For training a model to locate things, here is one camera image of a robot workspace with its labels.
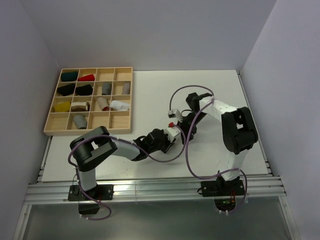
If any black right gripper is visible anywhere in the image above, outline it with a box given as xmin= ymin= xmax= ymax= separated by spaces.
xmin=176 ymin=111 xmax=208 ymax=145

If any grey sock with black stripes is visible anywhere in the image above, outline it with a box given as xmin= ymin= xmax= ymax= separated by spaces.
xmin=73 ymin=114 xmax=88 ymax=130

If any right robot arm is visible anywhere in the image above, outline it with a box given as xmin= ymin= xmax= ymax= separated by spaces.
xmin=177 ymin=92 xmax=259 ymax=196

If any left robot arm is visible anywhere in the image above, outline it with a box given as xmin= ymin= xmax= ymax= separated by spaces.
xmin=69 ymin=125 xmax=181 ymax=200

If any light grey rolled sock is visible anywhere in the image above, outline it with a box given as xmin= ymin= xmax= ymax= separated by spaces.
xmin=122 ymin=82 xmax=131 ymax=95

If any beige rolled sock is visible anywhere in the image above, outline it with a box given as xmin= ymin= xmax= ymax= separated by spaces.
xmin=96 ymin=97 xmax=109 ymax=111

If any white brown rolled sock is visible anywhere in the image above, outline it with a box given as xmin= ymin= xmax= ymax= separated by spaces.
xmin=70 ymin=101 xmax=90 ymax=112

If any wooden compartment tray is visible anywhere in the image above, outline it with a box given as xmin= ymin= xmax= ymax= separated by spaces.
xmin=43 ymin=67 xmax=133 ymax=136

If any black rolled sock right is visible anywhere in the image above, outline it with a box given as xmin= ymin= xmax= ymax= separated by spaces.
xmin=75 ymin=84 xmax=93 ymax=96

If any black rolled sock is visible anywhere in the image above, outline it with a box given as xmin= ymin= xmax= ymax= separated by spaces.
xmin=56 ymin=83 xmax=76 ymax=97
xmin=75 ymin=84 xmax=93 ymax=96

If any red rolled sock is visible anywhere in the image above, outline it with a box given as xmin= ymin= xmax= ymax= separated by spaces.
xmin=77 ymin=74 xmax=95 ymax=82

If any yellow rolled sock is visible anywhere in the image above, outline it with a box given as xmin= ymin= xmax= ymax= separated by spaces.
xmin=54 ymin=101 xmax=71 ymax=113

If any black rolled sock left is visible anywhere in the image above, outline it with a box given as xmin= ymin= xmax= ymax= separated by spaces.
xmin=56 ymin=83 xmax=76 ymax=97

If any dark green rolled sock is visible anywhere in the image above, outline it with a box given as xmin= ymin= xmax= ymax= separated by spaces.
xmin=60 ymin=71 xmax=78 ymax=82

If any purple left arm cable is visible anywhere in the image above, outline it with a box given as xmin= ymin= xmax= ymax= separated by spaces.
xmin=67 ymin=124 xmax=187 ymax=221

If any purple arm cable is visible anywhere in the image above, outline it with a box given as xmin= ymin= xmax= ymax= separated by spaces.
xmin=168 ymin=85 xmax=248 ymax=216
xmin=67 ymin=124 xmax=187 ymax=221

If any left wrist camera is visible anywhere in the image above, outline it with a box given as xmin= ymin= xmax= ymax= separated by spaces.
xmin=164 ymin=122 xmax=181 ymax=142

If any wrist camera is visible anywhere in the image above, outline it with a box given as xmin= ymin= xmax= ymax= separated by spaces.
xmin=167 ymin=108 xmax=183 ymax=122
xmin=164 ymin=122 xmax=181 ymax=142

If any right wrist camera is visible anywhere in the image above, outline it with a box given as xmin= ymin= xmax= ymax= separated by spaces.
xmin=167 ymin=108 xmax=183 ymax=122

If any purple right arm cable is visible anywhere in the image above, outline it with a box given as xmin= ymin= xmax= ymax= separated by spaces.
xmin=168 ymin=85 xmax=248 ymax=216

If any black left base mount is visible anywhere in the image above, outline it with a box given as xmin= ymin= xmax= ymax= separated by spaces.
xmin=67 ymin=184 xmax=114 ymax=215

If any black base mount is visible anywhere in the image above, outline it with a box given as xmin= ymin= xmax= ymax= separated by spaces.
xmin=67 ymin=184 xmax=114 ymax=215
xmin=197 ymin=177 xmax=245 ymax=197

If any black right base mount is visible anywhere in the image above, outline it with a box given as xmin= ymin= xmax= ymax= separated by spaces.
xmin=197 ymin=177 xmax=245 ymax=197

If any aluminium frame rail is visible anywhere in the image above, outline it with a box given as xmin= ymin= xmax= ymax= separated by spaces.
xmin=24 ymin=176 xmax=286 ymax=205

